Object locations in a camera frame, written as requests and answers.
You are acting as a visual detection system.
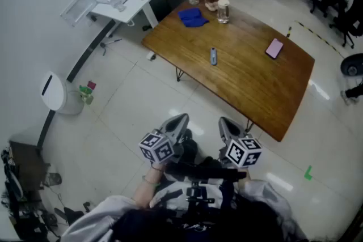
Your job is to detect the black tripod stick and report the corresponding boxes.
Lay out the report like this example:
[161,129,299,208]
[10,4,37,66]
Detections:
[99,37,124,57]

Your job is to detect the person's black trouser legs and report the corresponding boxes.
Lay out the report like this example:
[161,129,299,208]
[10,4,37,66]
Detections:
[170,128,225,171]

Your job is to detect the black chest camera mount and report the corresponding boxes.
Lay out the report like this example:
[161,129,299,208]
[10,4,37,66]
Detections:
[163,160,248,226]

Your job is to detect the yellow black striped floor tape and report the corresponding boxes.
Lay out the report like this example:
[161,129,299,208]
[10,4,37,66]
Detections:
[285,19,345,58]

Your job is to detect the person's left forearm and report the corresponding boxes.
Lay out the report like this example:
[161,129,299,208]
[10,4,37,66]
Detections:
[132,163,167,209]

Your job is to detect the blue folded cloth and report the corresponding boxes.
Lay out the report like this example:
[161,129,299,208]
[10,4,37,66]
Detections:
[178,7,210,28]

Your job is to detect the glass jar with white lid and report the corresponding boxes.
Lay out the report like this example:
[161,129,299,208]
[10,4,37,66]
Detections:
[217,0,231,24]

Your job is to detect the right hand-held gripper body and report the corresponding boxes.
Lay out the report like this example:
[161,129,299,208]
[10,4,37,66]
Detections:
[218,116,263,169]

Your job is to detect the green bead bracelet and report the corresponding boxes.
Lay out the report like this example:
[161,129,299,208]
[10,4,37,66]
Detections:
[141,175,161,188]

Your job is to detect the dark grey chair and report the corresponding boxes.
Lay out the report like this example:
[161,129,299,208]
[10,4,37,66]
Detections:
[340,53,363,78]

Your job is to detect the pile of black cables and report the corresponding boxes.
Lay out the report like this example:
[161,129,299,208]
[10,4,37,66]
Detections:
[0,147,91,242]

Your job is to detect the green plastic toy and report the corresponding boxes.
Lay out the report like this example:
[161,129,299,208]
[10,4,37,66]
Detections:
[78,84,95,107]

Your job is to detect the person's grey hoodie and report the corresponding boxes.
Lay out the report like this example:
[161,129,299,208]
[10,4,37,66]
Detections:
[60,177,310,242]

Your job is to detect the white desk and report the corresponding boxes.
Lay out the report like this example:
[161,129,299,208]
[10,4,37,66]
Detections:
[89,0,174,29]

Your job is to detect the white round bin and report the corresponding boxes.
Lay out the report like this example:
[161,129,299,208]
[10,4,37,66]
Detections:
[40,71,86,116]

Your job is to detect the pink smartphone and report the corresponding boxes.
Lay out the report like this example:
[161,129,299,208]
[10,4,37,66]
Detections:
[265,38,285,60]

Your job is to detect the dark wooden cabinet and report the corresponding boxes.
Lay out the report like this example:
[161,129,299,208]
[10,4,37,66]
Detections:
[8,139,51,194]

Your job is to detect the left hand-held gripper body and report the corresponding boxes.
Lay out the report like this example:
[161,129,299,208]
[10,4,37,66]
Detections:
[138,113,190,165]

